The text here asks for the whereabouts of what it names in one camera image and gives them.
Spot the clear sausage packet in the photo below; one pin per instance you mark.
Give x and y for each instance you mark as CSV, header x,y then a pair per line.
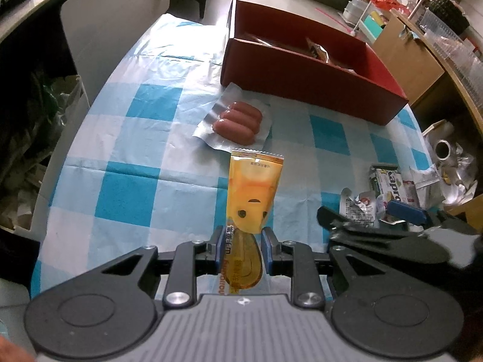
x,y
237,120

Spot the stack of clear plastic trays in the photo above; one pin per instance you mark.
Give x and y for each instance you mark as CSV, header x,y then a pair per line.
x,y
460,56

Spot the red plastic bag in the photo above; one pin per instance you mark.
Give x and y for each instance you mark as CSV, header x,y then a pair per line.
x,y
388,3

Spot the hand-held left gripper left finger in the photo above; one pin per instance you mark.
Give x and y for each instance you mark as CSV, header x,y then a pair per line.
x,y
217,250

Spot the yellow snack packet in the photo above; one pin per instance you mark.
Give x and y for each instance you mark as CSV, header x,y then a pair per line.
x,y
254,188

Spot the green and white carton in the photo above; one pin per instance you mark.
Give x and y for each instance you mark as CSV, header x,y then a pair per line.
x,y
396,192

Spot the tape roll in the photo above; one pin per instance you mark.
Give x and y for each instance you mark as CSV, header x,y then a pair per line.
x,y
444,150

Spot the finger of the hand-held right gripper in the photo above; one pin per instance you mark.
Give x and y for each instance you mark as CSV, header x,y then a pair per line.
x,y
339,224
405,211

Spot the green plastic bags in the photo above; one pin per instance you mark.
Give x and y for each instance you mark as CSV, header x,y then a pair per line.
x,y
41,120

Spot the small white printed sachet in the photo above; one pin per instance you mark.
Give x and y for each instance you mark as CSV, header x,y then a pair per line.
x,y
358,207

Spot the brown vacuum meat packet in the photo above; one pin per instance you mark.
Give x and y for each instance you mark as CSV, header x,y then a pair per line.
x,y
317,49

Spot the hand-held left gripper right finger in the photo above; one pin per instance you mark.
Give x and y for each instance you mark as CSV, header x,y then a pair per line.
x,y
267,250

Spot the light wooden cabinet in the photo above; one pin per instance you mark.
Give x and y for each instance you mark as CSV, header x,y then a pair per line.
x,y
407,60

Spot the red cardboard box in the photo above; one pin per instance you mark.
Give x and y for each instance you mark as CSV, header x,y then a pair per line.
x,y
302,83

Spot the black woven basket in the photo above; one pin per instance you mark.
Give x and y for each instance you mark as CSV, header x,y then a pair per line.
x,y
449,13

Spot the white shelf cart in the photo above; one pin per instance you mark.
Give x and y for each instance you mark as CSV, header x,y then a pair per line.
x,y
371,26

